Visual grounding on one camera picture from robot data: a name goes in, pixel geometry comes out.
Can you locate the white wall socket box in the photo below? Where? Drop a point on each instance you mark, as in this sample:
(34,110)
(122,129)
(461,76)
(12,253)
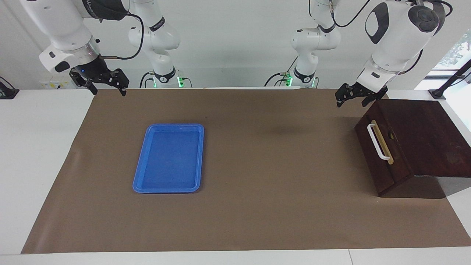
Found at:
(55,85)

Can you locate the small black table mount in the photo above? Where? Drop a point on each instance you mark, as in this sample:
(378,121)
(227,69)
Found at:
(7,92)

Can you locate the dark wooden drawer cabinet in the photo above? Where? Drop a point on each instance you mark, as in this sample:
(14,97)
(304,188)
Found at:
(423,136)

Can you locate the brown table mat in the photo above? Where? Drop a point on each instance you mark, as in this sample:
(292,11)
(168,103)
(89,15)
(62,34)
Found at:
(276,202)

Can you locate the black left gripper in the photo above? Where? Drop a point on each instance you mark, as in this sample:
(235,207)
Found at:
(368,92)

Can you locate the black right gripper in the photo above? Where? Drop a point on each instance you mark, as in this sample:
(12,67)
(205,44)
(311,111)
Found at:
(94,71)

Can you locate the black camera stand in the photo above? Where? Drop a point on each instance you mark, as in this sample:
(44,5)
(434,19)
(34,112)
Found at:
(450,79)

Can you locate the blue plastic tray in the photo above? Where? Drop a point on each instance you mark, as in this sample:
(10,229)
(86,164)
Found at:
(169,162)

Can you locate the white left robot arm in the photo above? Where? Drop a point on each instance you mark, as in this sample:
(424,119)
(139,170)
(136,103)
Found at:
(397,36)

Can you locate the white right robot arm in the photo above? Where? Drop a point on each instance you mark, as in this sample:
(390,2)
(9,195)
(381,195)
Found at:
(62,29)

